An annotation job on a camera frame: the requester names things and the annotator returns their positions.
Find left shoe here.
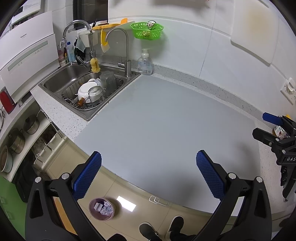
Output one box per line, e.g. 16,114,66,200
138,222,162,241

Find green plastic basket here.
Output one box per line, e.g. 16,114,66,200
130,21,164,41

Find yellow rack bar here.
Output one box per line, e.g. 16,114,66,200
92,18,128,30

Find steel pot on shelf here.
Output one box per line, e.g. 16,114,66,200
23,114,40,135

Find red kettle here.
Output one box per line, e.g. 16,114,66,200
0,87,16,114

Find stainless steel sink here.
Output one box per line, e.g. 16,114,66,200
39,63,140,121

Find paper ball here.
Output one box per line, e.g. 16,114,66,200
100,201,114,216

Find pull-out chrome faucet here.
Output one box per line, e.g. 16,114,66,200
61,20,96,69

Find white plastic container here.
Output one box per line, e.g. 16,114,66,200
94,202,104,212

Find white bowl in sink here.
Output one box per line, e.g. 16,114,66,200
77,78,104,103

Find wall power outlet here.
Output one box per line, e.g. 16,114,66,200
280,77,295,105

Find soap dispenser bottle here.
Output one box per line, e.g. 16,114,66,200
137,49,153,75

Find clear glass in sink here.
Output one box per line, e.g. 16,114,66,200
100,71,117,96

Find yellow sponge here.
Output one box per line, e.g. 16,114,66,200
90,58,100,73

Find white dishwasher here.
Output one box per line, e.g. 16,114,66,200
1,11,60,102

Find tall chrome faucet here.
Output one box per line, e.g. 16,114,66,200
105,28,132,78

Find pink trash bin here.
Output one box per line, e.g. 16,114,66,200
89,198,115,221

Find black trash bin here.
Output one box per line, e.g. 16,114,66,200
14,161,37,203

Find right shoe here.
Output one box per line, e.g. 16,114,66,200
165,215,184,240

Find shoe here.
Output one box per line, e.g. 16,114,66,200
138,222,162,241
165,215,184,240

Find light blue basin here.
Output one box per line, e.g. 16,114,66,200
1,146,13,173

